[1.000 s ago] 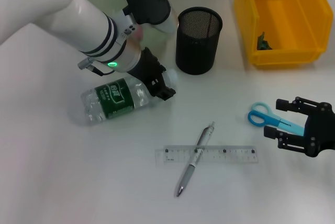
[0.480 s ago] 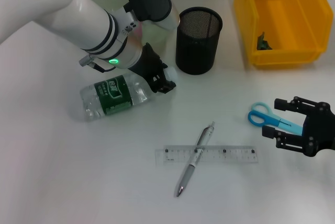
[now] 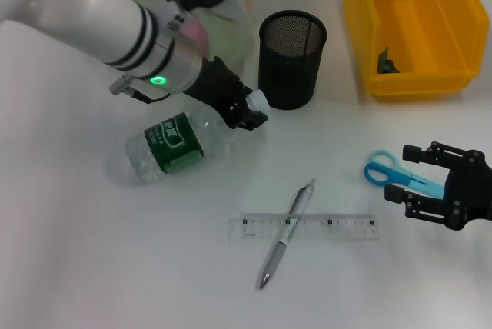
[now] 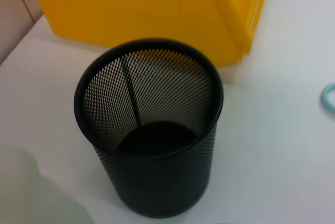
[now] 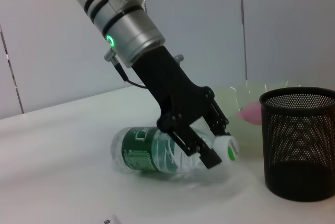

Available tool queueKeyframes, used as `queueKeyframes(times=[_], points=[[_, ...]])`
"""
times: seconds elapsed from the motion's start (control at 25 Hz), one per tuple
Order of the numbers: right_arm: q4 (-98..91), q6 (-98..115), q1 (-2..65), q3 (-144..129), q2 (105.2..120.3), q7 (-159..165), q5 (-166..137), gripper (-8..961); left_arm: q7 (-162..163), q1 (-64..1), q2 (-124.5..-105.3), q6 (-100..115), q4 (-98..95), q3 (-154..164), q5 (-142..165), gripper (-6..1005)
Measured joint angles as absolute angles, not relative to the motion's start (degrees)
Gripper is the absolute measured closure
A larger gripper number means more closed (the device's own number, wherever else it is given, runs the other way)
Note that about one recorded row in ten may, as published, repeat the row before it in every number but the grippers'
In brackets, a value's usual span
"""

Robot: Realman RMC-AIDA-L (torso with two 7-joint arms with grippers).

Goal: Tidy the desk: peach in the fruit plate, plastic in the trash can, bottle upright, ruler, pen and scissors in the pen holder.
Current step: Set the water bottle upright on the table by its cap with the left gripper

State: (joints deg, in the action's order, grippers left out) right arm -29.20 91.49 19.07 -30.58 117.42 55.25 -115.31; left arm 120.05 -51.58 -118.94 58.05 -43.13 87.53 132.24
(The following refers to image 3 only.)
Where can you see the green plastic wrapper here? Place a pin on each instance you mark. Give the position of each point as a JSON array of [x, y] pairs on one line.
[[386, 64]]

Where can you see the translucent green fruit plate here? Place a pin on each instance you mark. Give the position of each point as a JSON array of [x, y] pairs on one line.
[[230, 40]]

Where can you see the pink toy peach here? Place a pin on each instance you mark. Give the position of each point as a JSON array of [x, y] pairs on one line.
[[198, 35]]

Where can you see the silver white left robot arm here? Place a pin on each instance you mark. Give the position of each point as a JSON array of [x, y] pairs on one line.
[[88, 10]]

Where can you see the clear green-label water bottle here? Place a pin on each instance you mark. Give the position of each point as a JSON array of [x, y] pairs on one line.
[[173, 140]]

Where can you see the blue plastic scissors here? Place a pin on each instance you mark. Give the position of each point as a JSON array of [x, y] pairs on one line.
[[399, 179]]

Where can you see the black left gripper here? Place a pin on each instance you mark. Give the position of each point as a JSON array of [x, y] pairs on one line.
[[219, 90]]

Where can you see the yellow plastic bin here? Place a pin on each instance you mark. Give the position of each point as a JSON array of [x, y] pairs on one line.
[[423, 17]]

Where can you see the transparent plastic ruler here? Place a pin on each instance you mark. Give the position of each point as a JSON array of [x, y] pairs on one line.
[[338, 227]]

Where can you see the black mesh pen holder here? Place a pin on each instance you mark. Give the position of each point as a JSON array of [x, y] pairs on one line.
[[288, 75]]

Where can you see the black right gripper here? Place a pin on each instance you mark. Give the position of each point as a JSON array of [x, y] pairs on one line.
[[471, 190]]

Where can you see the silver ballpoint pen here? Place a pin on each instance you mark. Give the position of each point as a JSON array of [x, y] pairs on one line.
[[274, 256]]

